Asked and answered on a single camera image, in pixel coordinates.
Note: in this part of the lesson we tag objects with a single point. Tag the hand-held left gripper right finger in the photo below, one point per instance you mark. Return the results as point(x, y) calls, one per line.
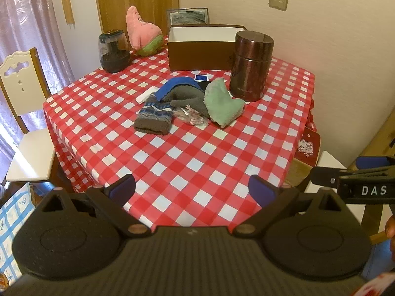
point(261, 191)

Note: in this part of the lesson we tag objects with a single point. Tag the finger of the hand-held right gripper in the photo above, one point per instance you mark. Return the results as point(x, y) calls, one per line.
point(370, 162)
point(327, 175)

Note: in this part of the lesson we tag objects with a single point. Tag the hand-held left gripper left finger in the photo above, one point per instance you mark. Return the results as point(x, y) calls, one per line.
point(123, 188)

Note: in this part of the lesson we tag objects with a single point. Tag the brown blue knit sock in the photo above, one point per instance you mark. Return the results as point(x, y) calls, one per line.
point(154, 117)

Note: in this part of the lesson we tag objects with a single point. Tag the white cloth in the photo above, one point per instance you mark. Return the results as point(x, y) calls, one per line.
point(144, 97)

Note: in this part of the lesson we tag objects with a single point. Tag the green fleece mitten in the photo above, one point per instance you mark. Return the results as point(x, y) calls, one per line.
point(220, 104)

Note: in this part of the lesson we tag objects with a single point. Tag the pink printed plastic packet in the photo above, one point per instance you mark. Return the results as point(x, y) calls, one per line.
point(193, 117)

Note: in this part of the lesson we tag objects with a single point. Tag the blue card pack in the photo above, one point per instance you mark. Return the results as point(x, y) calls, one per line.
point(201, 77)

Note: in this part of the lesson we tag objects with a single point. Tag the brown cardboard box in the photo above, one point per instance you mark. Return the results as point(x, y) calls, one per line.
point(197, 57)

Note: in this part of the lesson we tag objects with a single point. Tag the person's right hand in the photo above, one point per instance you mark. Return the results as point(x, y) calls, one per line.
point(390, 232)

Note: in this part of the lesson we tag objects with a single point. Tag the tan woven box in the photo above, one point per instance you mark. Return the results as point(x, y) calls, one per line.
point(297, 172)

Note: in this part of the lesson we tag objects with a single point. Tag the red gift bag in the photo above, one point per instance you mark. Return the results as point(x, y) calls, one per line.
point(308, 145)

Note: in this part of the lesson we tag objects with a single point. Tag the red white checkered tablecloth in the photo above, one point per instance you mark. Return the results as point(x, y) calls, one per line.
point(185, 160)

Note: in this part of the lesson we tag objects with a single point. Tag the cream wooden chair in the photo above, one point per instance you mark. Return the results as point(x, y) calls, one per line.
point(27, 154)

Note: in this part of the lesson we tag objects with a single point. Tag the blue checkered cloth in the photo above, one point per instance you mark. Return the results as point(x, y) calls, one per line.
point(12, 222)

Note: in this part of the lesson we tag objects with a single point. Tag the brown metal canister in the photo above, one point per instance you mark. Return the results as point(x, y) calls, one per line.
point(250, 67)

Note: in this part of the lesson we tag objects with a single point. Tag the dark glass jar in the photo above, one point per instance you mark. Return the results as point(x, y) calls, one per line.
point(113, 52)

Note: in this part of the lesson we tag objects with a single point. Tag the pink starfish plush toy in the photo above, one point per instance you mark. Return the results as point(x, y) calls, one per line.
point(140, 30)

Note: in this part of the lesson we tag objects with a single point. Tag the framed picture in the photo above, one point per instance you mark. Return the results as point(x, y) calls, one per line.
point(188, 16)

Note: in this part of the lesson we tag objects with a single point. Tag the pale purple curtain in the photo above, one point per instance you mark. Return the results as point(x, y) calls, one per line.
point(31, 15)

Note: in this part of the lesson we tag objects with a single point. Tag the wooden wall fixture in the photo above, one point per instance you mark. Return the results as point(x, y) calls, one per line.
point(67, 6)

